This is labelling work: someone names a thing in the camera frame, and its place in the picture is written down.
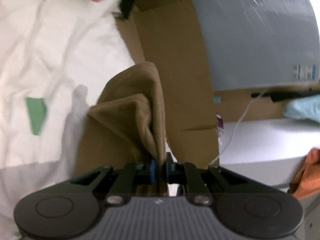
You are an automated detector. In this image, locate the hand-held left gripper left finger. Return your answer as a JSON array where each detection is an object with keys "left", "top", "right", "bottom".
[{"left": 35, "top": 160, "right": 157, "bottom": 205}]

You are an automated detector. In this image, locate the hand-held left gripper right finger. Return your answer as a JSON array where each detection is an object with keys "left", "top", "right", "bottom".
[{"left": 164, "top": 152, "right": 285, "bottom": 205}]

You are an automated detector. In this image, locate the brown printed t-shirt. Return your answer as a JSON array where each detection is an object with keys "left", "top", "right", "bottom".
[{"left": 74, "top": 61, "right": 168, "bottom": 198}]

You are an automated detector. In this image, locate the purple white detergent pouch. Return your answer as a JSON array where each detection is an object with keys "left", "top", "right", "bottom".
[{"left": 215, "top": 114, "right": 225, "bottom": 137}]

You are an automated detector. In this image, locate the tall brown cardboard panel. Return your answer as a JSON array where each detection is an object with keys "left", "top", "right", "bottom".
[{"left": 212, "top": 87, "right": 320, "bottom": 123}]

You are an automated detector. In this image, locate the brown cardboard sheet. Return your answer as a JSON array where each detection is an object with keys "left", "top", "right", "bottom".
[{"left": 114, "top": 0, "right": 220, "bottom": 169}]

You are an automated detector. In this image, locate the orange cloth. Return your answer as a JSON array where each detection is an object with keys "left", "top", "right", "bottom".
[{"left": 289, "top": 147, "right": 320, "bottom": 200}]

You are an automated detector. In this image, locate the white bear printed blanket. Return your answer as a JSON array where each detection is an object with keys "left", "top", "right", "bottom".
[{"left": 0, "top": 0, "right": 137, "bottom": 240}]

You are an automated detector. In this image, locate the light blue cloth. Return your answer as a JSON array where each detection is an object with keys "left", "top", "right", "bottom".
[{"left": 284, "top": 96, "right": 320, "bottom": 123}]

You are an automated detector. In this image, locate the grey plastic-wrapped mattress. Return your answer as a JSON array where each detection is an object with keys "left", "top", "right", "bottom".
[{"left": 186, "top": 0, "right": 320, "bottom": 92}]

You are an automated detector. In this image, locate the white cable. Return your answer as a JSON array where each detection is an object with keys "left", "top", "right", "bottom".
[{"left": 207, "top": 90, "right": 265, "bottom": 168}]

